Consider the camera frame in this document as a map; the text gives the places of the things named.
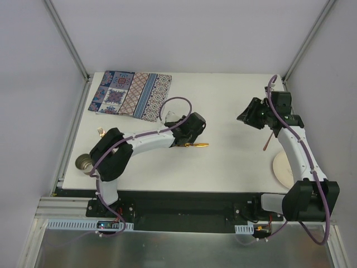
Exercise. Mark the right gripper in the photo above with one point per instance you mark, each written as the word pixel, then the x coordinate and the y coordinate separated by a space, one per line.
pixel 251 113

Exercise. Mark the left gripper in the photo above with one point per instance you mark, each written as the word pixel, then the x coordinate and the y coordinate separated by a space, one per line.
pixel 183 138

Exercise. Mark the gold knife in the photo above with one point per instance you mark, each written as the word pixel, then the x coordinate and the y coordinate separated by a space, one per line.
pixel 195 145

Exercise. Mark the copper spoon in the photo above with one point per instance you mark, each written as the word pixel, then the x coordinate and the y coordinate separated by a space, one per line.
pixel 268 141

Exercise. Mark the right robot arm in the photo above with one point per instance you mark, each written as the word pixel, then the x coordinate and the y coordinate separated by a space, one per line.
pixel 312 197

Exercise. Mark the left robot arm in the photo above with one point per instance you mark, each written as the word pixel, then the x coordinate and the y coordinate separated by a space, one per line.
pixel 112 153

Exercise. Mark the cream plate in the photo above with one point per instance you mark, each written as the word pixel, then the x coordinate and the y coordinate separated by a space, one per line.
pixel 282 170

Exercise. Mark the patterned cloth placemat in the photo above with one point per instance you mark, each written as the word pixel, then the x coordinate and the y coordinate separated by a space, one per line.
pixel 135 94

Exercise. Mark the gold fork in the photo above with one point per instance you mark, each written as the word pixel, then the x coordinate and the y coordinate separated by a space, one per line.
pixel 101 132

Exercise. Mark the metal cup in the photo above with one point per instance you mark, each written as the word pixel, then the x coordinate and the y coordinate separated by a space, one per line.
pixel 84 163

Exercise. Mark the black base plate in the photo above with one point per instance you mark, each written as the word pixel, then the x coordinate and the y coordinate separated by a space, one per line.
pixel 190 211

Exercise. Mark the right aluminium frame post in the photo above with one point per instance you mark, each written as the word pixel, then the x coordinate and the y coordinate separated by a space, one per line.
pixel 315 28

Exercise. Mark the aluminium frame post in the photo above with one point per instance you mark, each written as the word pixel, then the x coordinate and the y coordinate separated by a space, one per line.
pixel 315 28
pixel 51 9

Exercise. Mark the left aluminium frame post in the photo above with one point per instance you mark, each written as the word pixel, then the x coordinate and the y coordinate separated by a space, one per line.
pixel 51 9

